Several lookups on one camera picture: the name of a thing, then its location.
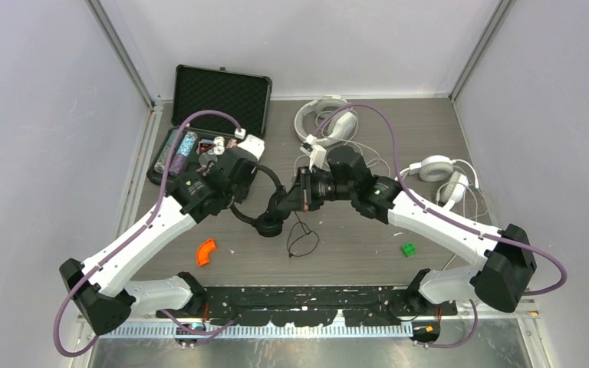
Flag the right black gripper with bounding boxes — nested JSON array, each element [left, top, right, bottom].
[[278, 166, 355, 212]]

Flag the black wired headphones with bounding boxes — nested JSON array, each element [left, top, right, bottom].
[[229, 165, 321, 258]]

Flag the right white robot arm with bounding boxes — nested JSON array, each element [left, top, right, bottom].
[[274, 146, 536, 315]]

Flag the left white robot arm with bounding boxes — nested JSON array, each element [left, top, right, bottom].
[[60, 146, 262, 336]]

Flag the white headphones at back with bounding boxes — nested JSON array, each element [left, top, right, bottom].
[[291, 94, 392, 179]]

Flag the white grey headphones at right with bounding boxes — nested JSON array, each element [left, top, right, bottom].
[[391, 154, 491, 221]]

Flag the black poker chip case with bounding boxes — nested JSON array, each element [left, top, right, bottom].
[[146, 64, 273, 189]]

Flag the orange curved plastic piece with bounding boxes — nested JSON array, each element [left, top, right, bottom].
[[196, 238, 217, 268]]

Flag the green toy brick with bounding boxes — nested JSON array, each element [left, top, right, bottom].
[[400, 242, 417, 258]]

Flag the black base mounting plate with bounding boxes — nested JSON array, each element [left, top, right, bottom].
[[170, 286, 458, 327]]

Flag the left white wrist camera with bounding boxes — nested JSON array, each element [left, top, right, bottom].
[[234, 128, 265, 162]]

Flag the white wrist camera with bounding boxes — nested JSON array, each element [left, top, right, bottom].
[[234, 128, 265, 162], [300, 134, 327, 170]]

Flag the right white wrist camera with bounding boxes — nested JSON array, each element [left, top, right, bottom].
[[300, 134, 327, 170]]

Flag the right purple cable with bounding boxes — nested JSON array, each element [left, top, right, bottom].
[[307, 103, 568, 350]]

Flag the purple cable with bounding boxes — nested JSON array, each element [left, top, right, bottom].
[[307, 103, 568, 350], [53, 110, 247, 358]]

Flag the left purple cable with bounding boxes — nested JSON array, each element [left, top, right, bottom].
[[53, 110, 247, 358]]

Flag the aluminium slotted rail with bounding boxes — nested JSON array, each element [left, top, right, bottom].
[[102, 321, 413, 340]]

